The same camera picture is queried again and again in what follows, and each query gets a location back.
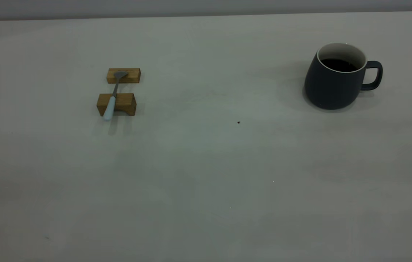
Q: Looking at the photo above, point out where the spoon with pale blue handle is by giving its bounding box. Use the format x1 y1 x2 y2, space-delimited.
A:
103 71 128 122

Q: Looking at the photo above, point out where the dark grey ceramic mug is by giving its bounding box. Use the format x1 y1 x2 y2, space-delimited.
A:
304 43 383 110

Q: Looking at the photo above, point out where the arched wooden block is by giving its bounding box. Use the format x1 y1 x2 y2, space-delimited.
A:
97 93 137 117

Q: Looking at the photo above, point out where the flat rectangular wooden block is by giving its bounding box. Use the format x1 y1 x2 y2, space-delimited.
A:
106 68 141 84

